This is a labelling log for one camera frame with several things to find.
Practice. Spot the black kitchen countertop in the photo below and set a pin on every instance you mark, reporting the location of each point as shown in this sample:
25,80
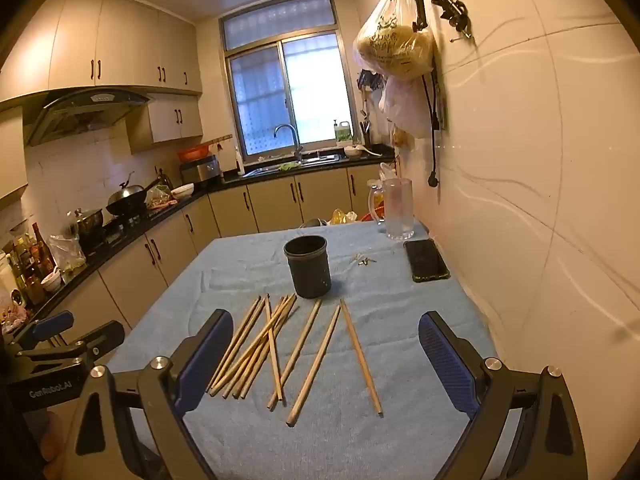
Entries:
235,178

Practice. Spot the plastic bag of food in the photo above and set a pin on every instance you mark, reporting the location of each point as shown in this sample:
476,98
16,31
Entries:
159,196

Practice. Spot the steel countertop appliance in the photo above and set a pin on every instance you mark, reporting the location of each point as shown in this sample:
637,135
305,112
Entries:
200,170

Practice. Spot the hanging clear plastic bag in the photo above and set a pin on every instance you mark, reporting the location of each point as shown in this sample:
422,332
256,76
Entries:
407,105

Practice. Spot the red plastic basin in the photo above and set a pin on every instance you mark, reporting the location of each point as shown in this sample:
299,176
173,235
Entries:
193,152

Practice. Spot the person's left hand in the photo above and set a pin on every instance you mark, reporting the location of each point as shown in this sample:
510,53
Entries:
52,435

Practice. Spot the green dish cloth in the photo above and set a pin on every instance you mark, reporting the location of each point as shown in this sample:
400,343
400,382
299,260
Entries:
288,166

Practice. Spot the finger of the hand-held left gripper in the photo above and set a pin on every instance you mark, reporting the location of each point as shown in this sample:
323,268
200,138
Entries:
102,340
52,325

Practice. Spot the small metal keys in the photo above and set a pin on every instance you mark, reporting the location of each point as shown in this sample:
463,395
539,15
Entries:
364,259

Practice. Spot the gas stove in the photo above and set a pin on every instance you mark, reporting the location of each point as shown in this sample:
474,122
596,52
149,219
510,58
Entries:
117,227

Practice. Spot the steel kitchen sink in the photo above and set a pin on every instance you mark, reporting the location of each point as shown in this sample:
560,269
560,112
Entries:
300,166

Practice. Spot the white mortar bowl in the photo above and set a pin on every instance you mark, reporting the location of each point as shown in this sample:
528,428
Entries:
51,282

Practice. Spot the kitchen window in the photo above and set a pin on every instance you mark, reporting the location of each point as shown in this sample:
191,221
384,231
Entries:
290,85

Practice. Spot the group of condiment bottles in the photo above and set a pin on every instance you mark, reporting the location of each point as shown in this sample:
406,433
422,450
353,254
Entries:
30,265

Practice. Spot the black plastic cup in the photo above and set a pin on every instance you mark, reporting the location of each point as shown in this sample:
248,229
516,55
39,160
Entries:
309,270

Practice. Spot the black range hood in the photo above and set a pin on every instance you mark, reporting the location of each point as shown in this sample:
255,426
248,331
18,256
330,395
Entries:
85,112

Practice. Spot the pink plastic bag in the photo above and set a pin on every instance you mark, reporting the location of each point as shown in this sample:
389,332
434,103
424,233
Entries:
12,317

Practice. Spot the green detergent bottle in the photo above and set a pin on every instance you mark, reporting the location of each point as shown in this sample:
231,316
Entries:
343,132

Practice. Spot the black wok with lid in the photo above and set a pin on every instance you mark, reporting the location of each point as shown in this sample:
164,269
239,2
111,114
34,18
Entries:
131,197

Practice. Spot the hanging yellow-filled plastic bag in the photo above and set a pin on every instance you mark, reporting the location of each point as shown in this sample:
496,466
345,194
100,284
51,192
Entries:
395,45

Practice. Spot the small beige wall cabinet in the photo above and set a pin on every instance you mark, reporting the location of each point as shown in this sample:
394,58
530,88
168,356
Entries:
170,120

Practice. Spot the dark utensil holder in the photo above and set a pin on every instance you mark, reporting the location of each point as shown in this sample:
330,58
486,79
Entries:
365,135

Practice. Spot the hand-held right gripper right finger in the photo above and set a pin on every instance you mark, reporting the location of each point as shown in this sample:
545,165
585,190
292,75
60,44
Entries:
445,365

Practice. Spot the white bowl with ladle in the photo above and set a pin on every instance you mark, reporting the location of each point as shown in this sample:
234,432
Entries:
354,150

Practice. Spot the steel cooking pot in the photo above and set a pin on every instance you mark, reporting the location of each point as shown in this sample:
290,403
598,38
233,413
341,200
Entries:
89,222

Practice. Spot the steel sink faucet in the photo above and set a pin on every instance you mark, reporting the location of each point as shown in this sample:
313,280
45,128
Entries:
295,135

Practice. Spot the blue towel table cloth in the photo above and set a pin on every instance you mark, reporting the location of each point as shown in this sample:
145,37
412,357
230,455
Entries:
320,440

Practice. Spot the beige lower cabinets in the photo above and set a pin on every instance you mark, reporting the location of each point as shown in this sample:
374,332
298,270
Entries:
270,205

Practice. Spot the bunch of wooden chopsticks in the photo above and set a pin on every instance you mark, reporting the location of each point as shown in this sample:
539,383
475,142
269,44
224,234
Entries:
272,340

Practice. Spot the clear crumpled plastic bag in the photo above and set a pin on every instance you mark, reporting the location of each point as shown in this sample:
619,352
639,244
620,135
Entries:
67,255

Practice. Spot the yellow plastic bag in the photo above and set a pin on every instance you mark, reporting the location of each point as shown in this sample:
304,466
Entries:
342,216

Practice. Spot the clear glass pitcher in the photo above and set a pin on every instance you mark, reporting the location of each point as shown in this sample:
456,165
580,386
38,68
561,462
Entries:
399,210

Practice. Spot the wall power socket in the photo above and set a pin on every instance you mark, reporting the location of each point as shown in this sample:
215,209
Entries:
437,123

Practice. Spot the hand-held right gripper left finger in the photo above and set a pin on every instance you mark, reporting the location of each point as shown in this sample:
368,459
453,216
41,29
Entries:
205,360

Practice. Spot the grey metal pot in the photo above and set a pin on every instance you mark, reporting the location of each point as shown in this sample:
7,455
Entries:
314,223

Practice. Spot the beige upper wall cabinets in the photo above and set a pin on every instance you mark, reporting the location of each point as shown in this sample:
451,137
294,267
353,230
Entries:
125,45

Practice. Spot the black smartphone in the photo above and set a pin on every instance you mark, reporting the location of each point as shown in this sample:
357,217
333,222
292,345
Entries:
426,260

